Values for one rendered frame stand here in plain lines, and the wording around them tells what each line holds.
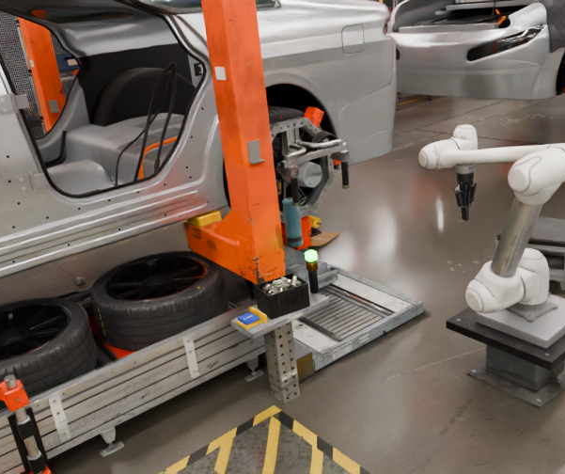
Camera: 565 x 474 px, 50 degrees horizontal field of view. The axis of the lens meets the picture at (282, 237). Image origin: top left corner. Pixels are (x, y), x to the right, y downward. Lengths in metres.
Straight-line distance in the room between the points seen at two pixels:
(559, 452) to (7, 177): 2.47
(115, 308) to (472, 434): 1.64
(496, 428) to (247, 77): 1.76
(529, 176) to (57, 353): 1.93
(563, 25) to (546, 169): 3.26
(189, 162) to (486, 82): 2.98
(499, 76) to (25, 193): 3.79
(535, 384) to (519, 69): 3.02
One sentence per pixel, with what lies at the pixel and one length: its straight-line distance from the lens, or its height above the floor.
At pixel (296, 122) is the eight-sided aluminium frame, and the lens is 3.26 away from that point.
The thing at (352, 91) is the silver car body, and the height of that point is 1.18.
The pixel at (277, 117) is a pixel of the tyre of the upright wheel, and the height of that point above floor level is 1.14.
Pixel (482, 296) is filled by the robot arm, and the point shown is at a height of 0.53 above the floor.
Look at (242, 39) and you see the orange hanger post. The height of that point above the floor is 1.59.
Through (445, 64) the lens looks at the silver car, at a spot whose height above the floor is 1.07.
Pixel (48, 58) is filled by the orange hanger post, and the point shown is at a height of 1.49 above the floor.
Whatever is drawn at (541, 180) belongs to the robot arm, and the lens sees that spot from 2.24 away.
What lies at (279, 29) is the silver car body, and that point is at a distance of 3.30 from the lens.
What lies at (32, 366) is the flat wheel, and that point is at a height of 0.48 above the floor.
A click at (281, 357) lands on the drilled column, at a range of 2.75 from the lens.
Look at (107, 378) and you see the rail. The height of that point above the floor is 0.35.
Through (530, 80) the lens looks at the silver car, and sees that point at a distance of 5.34.
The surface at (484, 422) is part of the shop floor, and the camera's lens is 2.77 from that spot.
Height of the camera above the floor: 1.73
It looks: 21 degrees down
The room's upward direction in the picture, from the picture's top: 7 degrees counter-clockwise
